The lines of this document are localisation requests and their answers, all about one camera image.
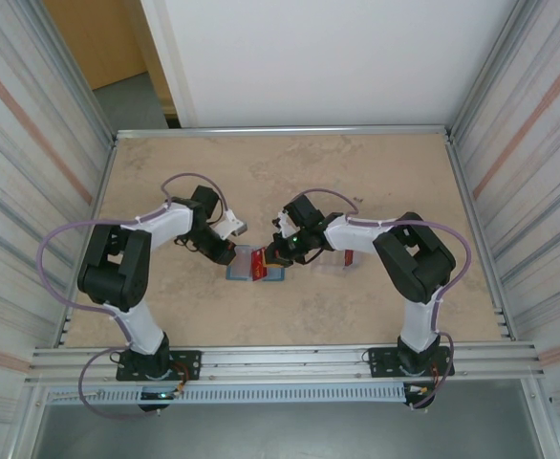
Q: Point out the aluminium table edge rail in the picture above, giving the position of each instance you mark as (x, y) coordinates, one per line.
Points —
(285, 130)
(99, 205)
(464, 191)

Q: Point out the long aluminium mounting rail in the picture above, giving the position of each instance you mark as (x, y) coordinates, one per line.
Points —
(285, 356)

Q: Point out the red credit card gold print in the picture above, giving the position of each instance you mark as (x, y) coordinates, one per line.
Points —
(259, 268)

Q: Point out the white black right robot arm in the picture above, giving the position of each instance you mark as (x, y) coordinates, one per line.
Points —
(418, 330)

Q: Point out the wooden door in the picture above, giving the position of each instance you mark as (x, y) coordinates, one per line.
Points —
(98, 38)

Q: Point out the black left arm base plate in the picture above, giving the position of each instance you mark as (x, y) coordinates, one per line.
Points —
(191, 356)

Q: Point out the clear plastic card case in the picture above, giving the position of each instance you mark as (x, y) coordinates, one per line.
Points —
(328, 268)

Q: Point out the blue leather card holder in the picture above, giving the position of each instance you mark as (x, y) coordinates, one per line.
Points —
(239, 275)

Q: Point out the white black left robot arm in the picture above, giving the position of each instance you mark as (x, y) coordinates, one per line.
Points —
(141, 330)

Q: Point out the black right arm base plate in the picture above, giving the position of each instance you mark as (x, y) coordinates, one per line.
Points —
(380, 358)

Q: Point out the small green-lit circuit board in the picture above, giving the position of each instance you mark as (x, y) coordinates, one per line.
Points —
(158, 395)

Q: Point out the aluminium frame post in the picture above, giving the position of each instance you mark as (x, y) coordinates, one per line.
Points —
(464, 107)
(99, 119)

